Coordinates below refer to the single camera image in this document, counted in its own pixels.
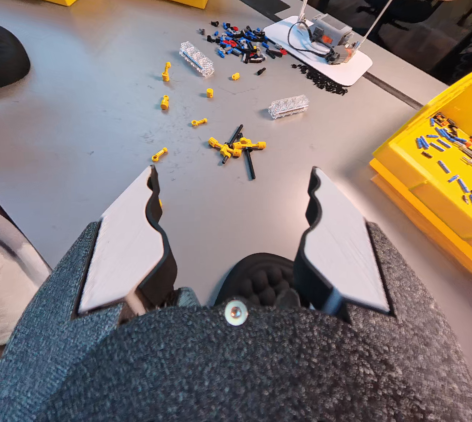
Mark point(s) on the yellow piston crank assembly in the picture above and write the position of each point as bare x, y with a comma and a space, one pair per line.
224, 150
261, 145

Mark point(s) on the grey desk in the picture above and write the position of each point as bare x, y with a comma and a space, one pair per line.
92, 116

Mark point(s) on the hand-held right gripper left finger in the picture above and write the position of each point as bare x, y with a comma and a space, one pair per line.
125, 252

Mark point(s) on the black office chair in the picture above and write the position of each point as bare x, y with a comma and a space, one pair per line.
398, 5

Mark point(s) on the heap of blue black parts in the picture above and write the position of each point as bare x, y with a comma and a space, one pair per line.
442, 141

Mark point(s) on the grey battery box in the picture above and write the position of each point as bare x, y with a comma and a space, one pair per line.
328, 27

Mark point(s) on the white board with motor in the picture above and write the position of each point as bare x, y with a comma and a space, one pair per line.
346, 68

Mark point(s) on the clear plastic building piece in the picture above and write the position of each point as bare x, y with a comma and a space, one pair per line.
197, 59
287, 106

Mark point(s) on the small yellow building part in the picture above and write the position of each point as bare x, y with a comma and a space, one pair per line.
164, 105

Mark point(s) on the pile of small building parts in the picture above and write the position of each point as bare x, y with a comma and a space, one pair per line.
239, 42

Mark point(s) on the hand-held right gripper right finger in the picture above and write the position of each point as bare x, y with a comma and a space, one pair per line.
343, 252

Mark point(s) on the heap of black tiny parts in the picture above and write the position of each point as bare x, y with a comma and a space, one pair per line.
320, 81

